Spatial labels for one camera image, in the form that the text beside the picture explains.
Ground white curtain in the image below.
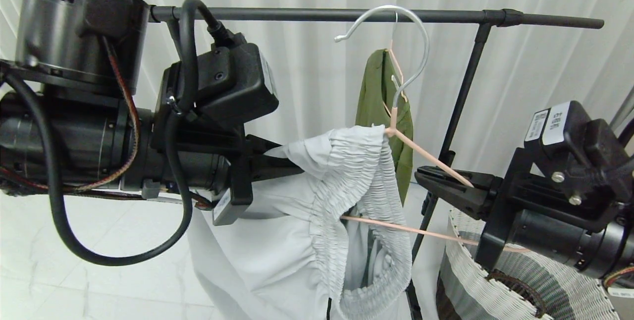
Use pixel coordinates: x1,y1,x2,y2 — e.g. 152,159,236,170
0,0,634,212

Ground pink clothes hanger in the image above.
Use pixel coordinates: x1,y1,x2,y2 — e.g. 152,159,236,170
386,13,409,115
333,4,531,254

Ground black clothes rack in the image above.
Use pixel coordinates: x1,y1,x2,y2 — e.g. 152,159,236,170
149,5,605,320

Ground pale grey shorts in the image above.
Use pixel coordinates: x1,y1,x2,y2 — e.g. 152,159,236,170
187,124,414,320

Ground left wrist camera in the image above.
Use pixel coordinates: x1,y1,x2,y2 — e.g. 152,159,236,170
151,43,280,155

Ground green printed t-shirt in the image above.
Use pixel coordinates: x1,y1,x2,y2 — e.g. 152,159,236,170
355,49,415,207

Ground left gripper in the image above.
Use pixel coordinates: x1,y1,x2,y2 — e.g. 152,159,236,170
0,90,254,226

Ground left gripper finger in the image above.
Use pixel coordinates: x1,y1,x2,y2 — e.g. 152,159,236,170
250,154,304,183

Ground white laundry basket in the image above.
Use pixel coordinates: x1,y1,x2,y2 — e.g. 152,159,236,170
436,206,622,320

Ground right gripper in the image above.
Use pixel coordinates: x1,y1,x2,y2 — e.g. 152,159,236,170
415,147,634,281

